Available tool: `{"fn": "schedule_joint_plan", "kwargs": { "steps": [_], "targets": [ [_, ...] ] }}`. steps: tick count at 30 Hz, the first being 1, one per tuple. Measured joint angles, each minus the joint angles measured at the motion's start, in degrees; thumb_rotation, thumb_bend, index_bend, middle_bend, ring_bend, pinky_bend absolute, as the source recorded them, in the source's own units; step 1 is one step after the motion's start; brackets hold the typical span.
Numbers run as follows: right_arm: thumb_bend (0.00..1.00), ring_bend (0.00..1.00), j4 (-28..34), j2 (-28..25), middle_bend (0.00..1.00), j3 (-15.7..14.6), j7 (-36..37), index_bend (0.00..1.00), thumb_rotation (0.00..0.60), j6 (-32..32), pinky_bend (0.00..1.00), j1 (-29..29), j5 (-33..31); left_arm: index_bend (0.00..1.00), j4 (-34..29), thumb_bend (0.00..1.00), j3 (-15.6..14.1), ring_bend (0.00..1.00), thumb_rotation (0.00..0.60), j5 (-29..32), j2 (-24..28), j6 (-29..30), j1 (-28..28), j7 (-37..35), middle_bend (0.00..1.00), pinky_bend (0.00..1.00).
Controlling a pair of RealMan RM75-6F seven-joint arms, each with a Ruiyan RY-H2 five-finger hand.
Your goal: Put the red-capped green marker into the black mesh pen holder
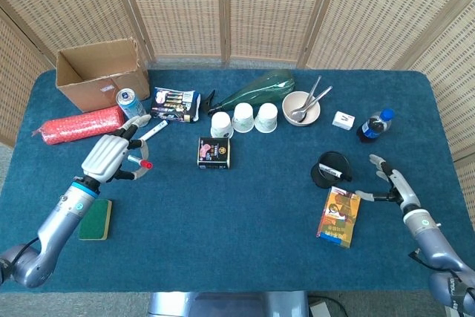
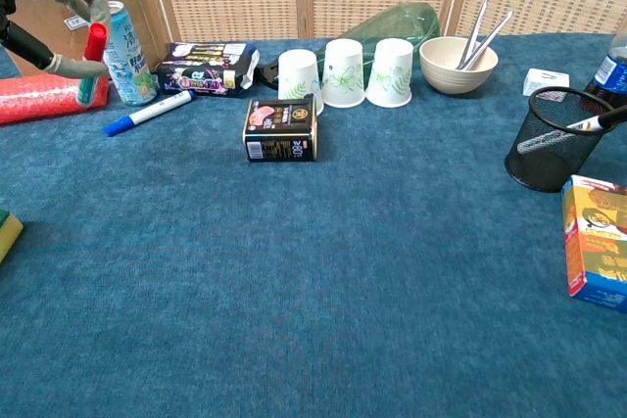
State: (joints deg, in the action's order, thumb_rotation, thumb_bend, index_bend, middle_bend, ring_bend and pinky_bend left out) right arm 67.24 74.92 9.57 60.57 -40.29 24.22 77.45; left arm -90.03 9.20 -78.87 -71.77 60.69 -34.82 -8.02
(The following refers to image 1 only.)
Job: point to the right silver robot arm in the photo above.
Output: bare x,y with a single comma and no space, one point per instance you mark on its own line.
434,242

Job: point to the woven bamboo folding screen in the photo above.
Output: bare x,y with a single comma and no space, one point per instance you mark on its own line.
259,5

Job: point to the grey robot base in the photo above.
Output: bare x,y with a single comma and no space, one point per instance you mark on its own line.
230,304

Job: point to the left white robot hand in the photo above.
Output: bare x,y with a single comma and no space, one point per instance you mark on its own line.
104,155

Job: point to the white paper cup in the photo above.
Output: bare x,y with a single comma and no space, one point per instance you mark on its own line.
266,118
243,118
221,125

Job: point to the cola bottle blue cap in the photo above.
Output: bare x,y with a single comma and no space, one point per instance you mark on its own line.
373,127

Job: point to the metal spoon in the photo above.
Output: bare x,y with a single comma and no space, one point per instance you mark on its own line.
319,96
314,88

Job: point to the red bubble wrap roll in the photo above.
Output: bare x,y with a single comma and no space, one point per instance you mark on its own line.
81,125

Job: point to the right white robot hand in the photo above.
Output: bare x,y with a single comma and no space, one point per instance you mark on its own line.
402,189

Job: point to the black marker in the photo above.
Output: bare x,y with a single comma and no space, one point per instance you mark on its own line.
334,172

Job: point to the small white box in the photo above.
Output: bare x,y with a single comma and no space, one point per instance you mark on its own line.
343,120

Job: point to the beige bowl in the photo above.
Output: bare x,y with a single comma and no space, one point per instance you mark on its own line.
291,103

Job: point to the open cardboard box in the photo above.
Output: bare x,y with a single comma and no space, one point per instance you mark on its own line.
107,88

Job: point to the dark snack packet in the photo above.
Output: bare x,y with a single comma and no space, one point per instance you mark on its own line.
174,104

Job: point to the light blue drink can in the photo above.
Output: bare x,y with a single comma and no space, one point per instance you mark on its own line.
130,105

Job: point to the black meat tin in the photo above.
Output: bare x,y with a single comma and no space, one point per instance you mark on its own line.
213,153

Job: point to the orange printed carton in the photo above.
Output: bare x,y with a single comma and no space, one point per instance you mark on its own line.
338,220

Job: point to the black cup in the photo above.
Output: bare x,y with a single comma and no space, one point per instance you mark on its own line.
319,177

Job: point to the blue-capped marker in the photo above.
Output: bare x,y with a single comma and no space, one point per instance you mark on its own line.
156,130

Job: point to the green yellow sponge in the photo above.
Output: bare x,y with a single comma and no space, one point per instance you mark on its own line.
95,222

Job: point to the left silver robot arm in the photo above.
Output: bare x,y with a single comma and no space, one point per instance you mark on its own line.
55,228

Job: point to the blue table carpet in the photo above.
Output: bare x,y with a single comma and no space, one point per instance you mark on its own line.
237,228

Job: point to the green spray bottle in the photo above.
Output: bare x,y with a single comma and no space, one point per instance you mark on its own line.
259,88

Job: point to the red-capped marker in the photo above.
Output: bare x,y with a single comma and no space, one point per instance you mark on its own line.
143,163

